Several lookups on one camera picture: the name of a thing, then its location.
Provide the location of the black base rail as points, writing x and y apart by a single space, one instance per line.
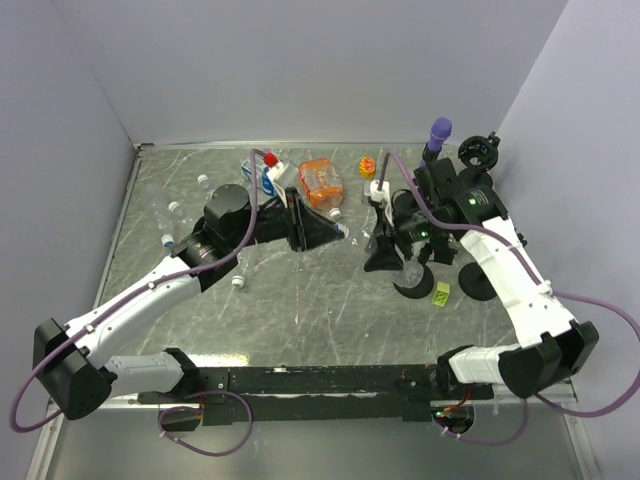
304 393

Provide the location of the blue water bottle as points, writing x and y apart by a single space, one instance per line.
260 171

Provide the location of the yellow orange bottle cap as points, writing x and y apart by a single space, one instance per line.
367 167

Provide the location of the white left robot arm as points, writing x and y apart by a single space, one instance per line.
78 364

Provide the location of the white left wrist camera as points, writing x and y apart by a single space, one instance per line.
281 174

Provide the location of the black empty microphone stand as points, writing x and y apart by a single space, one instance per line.
479 155

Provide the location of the clear bottle small white cap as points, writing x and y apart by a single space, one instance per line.
180 214

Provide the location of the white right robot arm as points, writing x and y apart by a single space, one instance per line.
552 344

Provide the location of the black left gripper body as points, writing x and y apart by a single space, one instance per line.
272 224

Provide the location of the clear bottle front white cap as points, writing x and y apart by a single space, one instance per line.
240 277

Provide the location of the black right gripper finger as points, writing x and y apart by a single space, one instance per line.
382 254
414 281

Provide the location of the clear bottle blue ring cap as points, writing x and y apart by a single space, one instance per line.
157 205

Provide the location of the purple microphone on stand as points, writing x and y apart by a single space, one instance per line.
440 131

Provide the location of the green toy brick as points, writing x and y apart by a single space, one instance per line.
441 294

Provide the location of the orange plastic bottle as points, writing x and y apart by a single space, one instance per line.
322 186

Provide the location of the blue Pocari bottle cap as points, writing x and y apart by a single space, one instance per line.
343 230

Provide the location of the clear Pocari bottle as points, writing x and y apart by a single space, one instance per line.
366 239

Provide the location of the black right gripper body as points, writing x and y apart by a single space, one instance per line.
416 231

